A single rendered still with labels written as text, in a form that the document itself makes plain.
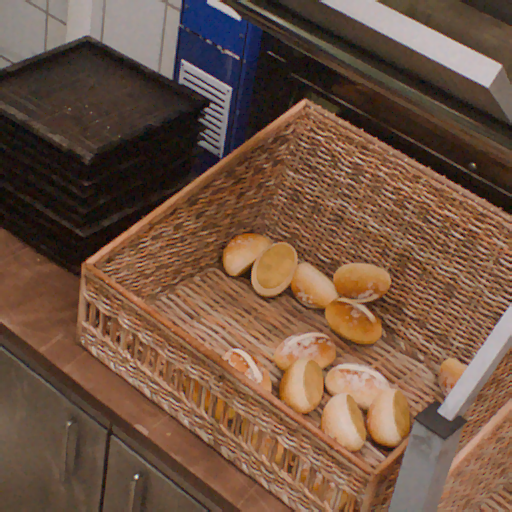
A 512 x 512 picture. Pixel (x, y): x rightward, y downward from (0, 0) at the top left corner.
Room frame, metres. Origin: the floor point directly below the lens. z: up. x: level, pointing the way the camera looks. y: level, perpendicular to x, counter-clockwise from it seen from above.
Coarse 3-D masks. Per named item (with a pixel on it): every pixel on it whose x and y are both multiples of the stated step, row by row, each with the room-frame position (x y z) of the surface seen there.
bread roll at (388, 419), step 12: (384, 396) 1.44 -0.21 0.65; (396, 396) 1.44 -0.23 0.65; (372, 408) 1.42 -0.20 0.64; (384, 408) 1.41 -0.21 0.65; (396, 408) 1.42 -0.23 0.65; (408, 408) 1.45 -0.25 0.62; (372, 420) 1.40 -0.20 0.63; (384, 420) 1.39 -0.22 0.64; (396, 420) 1.40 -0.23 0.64; (408, 420) 1.43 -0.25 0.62; (372, 432) 1.39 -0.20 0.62; (384, 432) 1.38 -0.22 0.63; (396, 432) 1.38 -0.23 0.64; (408, 432) 1.41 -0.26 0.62; (384, 444) 1.38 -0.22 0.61; (396, 444) 1.38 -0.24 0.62
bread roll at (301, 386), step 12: (300, 360) 1.48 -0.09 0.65; (312, 360) 1.49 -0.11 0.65; (288, 372) 1.46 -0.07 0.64; (300, 372) 1.45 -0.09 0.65; (312, 372) 1.47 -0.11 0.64; (288, 384) 1.44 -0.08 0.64; (300, 384) 1.43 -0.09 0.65; (312, 384) 1.45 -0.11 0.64; (288, 396) 1.42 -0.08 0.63; (300, 396) 1.42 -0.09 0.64; (312, 396) 1.43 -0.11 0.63; (300, 408) 1.41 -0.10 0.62; (312, 408) 1.42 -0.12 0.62
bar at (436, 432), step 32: (224, 0) 1.56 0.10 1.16; (256, 0) 1.54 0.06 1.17; (288, 32) 1.49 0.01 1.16; (320, 32) 1.48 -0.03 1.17; (352, 64) 1.43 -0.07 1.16; (384, 64) 1.42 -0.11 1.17; (416, 96) 1.38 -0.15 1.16; (448, 96) 1.37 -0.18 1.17; (480, 128) 1.32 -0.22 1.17; (480, 352) 1.12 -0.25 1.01; (480, 384) 1.10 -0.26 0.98; (416, 416) 1.06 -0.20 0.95; (448, 416) 1.07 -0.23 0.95; (416, 448) 1.06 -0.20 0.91; (448, 448) 1.05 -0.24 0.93; (416, 480) 1.05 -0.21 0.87
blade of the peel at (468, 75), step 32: (288, 0) 1.47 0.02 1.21; (320, 0) 1.37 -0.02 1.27; (352, 0) 1.36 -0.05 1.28; (352, 32) 1.40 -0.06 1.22; (384, 32) 1.32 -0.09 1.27; (416, 32) 1.31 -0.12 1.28; (416, 64) 1.34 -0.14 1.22; (448, 64) 1.27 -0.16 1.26; (480, 64) 1.26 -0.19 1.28; (480, 96) 1.29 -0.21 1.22; (448, 128) 1.54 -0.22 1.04
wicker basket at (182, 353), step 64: (320, 128) 1.85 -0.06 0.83; (192, 192) 1.68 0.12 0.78; (256, 192) 1.81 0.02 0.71; (320, 192) 1.81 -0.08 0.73; (384, 192) 1.75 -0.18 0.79; (448, 192) 1.71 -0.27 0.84; (128, 256) 1.58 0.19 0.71; (192, 256) 1.70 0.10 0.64; (320, 256) 1.76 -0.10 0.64; (384, 256) 1.71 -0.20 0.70; (448, 256) 1.66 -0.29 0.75; (128, 320) 1.46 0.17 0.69; (192, 320) 1.60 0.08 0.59; (256, 320) 1.63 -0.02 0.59; (320, 320) 1.66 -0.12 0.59; (192, 384) 1.38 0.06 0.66; (256, 384) 1.32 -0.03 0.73; (256, 448) 1.30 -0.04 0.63; (320, 448) 1.24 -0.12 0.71; (384, 448) 1.40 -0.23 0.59
